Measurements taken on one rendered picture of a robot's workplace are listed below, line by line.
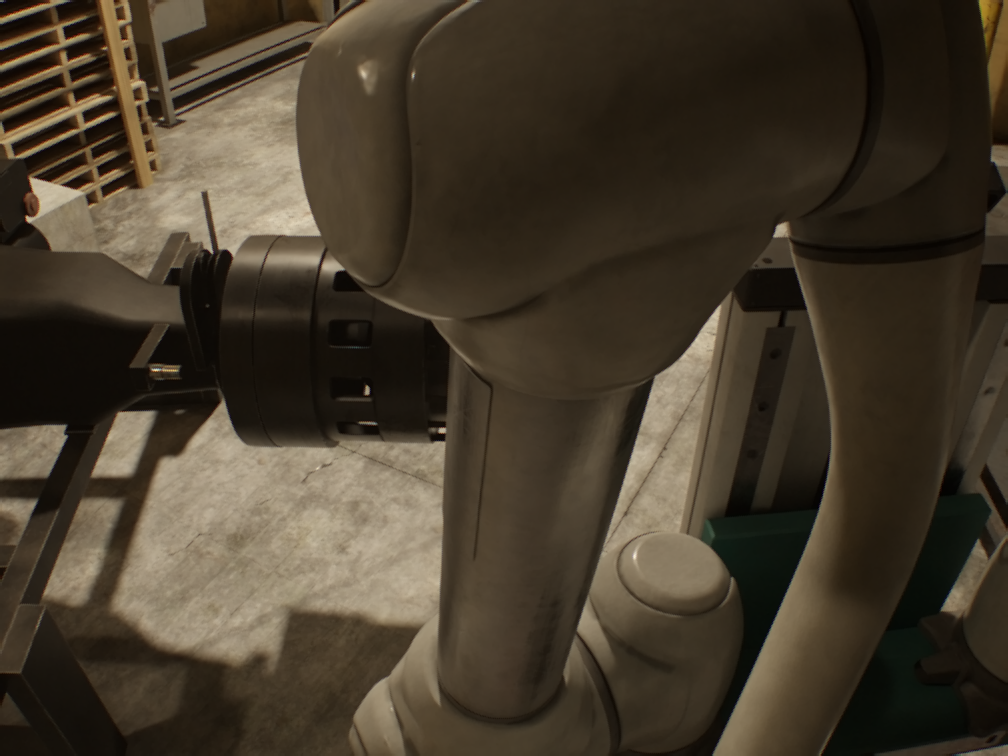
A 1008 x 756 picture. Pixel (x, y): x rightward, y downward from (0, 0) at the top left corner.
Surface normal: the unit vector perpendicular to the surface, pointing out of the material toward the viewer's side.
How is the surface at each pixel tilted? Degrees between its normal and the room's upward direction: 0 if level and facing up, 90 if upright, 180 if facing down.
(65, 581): 0
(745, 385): 90
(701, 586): 7
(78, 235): 90
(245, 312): 40
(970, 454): 90
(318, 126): 84
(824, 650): 49
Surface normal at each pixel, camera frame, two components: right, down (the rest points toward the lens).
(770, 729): -0.53, -0.19
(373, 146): -0.48, 0.28
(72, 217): 0.88, 0.29
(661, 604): -0.20, -0.28
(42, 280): 0.00, -0.79
